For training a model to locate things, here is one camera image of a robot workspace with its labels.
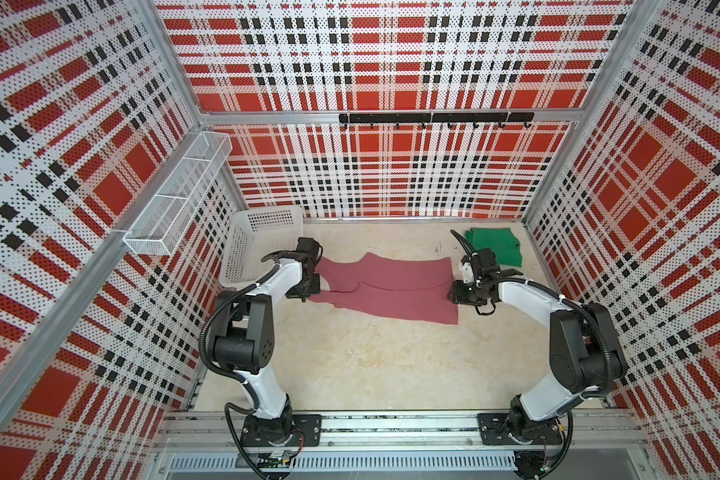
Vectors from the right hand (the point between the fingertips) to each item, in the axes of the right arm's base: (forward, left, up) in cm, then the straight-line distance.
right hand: (455, 297), depth 92 cm
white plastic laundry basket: (+31, +73, -3) cm, 80 cm away
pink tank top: (+7, +14, -6) cm, 17 cm away
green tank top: (+26, -22, -3) cm, 34 cm away
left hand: (+1, +48, 0) cm, 48 cm away
